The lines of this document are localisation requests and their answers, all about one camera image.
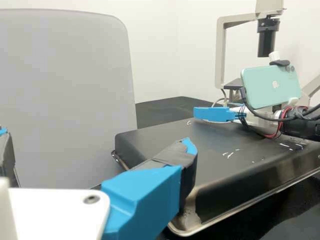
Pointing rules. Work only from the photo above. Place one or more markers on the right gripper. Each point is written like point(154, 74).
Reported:
point(246, 117)

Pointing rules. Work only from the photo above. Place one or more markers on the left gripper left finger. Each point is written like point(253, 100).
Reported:
point(7, 155)

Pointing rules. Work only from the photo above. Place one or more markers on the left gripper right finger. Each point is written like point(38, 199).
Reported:
point(145, 192)

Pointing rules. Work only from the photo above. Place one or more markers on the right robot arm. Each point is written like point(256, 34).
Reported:
point(302, 122)

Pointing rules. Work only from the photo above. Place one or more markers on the black tray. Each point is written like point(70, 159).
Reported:
point(225, 162)

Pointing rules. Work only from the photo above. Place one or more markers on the white box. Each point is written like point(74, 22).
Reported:
point(62, 95)

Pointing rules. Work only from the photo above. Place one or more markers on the right wrist camera phone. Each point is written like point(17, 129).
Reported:
point(272, 87)

